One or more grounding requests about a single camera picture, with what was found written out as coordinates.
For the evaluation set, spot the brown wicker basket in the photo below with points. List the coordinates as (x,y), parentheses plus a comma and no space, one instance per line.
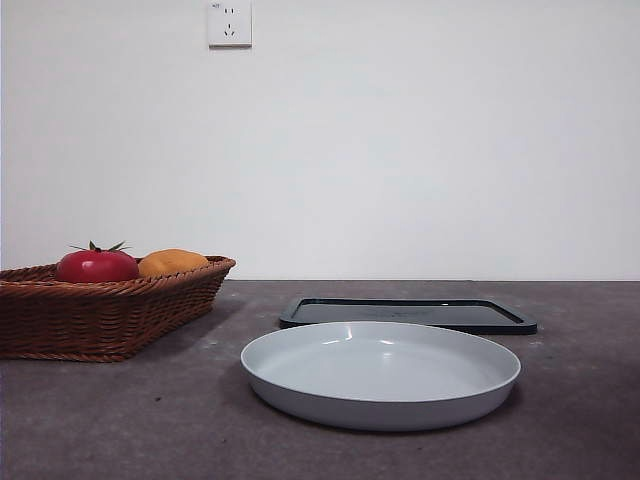
(100,320)

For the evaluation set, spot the orange-brown potato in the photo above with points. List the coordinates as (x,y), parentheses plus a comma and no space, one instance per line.
(172,261)

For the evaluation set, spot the red tomato with green stem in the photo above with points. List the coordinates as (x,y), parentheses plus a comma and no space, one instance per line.
(95,267)

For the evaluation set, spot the pale grey round plate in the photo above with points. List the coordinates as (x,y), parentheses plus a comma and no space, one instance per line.
(380,370)

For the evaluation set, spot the white wall socket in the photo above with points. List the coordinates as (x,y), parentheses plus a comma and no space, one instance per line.
(230,30)

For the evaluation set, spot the dark rectangular tray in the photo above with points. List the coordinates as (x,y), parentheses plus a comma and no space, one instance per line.
(450,312)

